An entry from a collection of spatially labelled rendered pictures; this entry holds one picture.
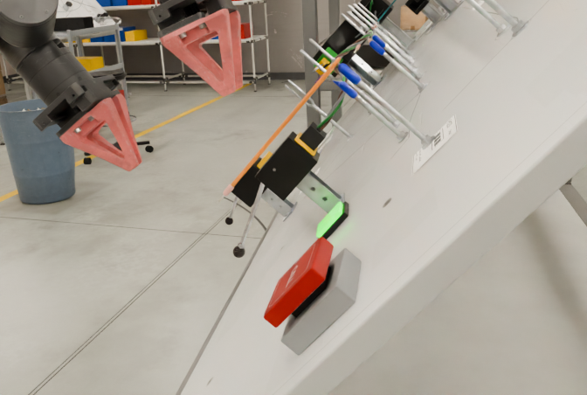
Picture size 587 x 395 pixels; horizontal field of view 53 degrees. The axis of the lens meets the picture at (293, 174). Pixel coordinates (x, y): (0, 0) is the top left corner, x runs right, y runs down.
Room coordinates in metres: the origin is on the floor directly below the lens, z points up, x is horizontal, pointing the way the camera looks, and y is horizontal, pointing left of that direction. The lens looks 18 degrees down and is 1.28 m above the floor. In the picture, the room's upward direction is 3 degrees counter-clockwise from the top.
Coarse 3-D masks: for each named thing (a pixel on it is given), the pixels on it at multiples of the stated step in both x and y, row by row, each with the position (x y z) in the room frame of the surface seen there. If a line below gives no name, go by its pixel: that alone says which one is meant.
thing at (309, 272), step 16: (320, 240) 0.37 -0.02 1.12; (304, 256) 0.37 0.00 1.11; (320, 256) 0.35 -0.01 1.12; (288, 272) 0.37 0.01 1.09; (304, 272) 0.33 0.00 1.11; (320, 272) 0.33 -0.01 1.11; (288, 288) 0.33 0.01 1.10; (304, 288) 0.33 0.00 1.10; (320, 288) 0.33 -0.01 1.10; (272, 304) 0.34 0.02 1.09; (288, 304) 0.33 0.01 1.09; (304, 304) 0.34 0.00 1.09; (272, 320) 0.33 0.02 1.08
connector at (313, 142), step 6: (312, 126) 0.60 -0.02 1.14; (306, 132) 0.59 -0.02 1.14; (312, 132) 0.59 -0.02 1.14; (318, 132) 0.59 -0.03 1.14; (324, 132) 0.62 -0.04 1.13; (300, 138) 0.59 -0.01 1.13; (306, 138) 0.59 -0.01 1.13; (312, 138) 0.59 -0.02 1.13; (318, 138) 0.59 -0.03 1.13; (324, 138) 0.59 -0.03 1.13; (312, 144) 0.59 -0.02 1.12; (318, 144) 0.59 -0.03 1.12; (306, 150) 0.59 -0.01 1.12
